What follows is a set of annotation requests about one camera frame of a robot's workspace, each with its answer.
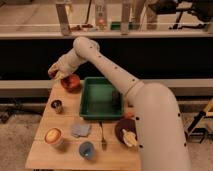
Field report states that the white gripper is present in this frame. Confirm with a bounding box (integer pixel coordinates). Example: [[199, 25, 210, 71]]
[[48, 58, 73, 81]]

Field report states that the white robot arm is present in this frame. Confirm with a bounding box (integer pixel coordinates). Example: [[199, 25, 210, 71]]
[[48, 37, 191, 171]]

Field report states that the small metal cup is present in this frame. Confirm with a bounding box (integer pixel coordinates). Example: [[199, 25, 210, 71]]
[[51, 100, 63, 114]]

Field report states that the blue grey small bowl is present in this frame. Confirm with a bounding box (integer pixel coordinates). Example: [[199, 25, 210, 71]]
[[79, 141, 95, 160]]

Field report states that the green plastic tray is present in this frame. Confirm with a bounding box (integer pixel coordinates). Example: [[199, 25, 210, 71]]
[[79, 77, 124, 121]]

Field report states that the dark maroon plate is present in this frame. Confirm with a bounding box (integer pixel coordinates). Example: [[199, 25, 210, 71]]
[[114, 118, 137, 147]]

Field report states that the yellow black cart frame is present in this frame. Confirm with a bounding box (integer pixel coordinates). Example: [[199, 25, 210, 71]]
[[185, 98, 213, 143]]

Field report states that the metal fork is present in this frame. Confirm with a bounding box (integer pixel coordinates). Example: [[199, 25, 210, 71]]
[[99, 122, 107, 151]]

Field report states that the blue grey cloth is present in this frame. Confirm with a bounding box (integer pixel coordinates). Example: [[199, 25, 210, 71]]
[[71, 123, 91, 138]]

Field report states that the yellow banana piece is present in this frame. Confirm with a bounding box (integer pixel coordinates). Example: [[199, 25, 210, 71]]
[[122, 129, 137, 147]]

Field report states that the red orange bowl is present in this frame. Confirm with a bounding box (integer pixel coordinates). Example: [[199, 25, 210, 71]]
[[61, 74, 80, 92]]

